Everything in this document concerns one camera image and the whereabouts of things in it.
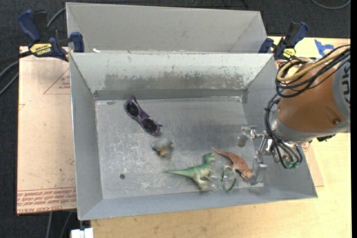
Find grey metal bin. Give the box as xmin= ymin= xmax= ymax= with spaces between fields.
xmin=65 ymin=2 xmax=319 ymax=221

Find clear glass with green band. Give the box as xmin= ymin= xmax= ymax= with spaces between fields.
xmin=210 ymin=161 xmax=238 ymax=193

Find brown toy dinosaur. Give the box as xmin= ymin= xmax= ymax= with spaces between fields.
xmin=211 ymin=146 xmax=254 ymax=181

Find grey toy animal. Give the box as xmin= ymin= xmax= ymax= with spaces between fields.
xmin=151 ymin=137 xmax=175 ymax=159

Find purple sunglasses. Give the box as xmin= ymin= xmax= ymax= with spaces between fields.
xmin=124 ymin=95 xmax=163 ymax=137

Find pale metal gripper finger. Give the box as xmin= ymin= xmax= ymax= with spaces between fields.
xmin=237 ymin=125 xmax=266 ymax=148
xmin=248 ymin=157 xmax=268 ymax=186

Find green toy dinosaur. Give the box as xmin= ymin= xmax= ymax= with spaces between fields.
xmin=165 ymin=152 xmax=216 ymax=191

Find brown cardboard board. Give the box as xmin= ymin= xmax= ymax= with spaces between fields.
xmin=16 ymin=46 xmax=325 ymax=216

